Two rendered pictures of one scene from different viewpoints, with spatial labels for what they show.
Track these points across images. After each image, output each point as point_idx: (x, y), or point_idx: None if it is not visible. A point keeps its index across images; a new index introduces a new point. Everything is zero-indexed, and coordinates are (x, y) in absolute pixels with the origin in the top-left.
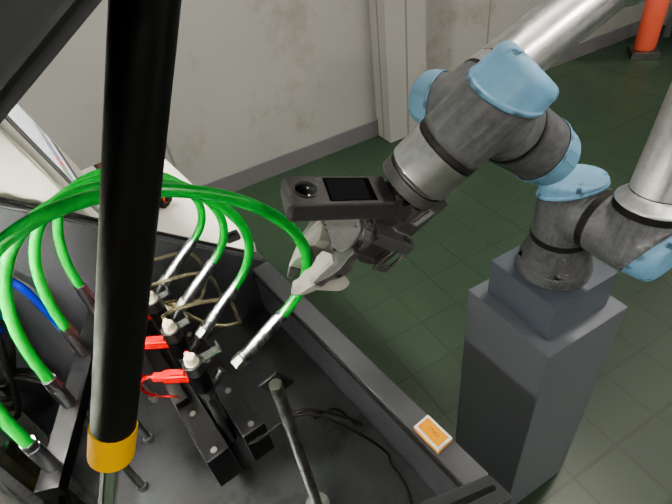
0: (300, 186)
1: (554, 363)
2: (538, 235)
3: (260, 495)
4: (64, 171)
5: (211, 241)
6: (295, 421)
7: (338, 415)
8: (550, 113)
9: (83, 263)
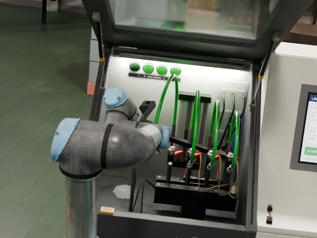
0: (147, 100)
1: None
2: None
3: (149, 209)
4: (309, 146)
5: (275, 216)
6: None
7: (141, 205)
8: (108, 114)
9: (246, 148)
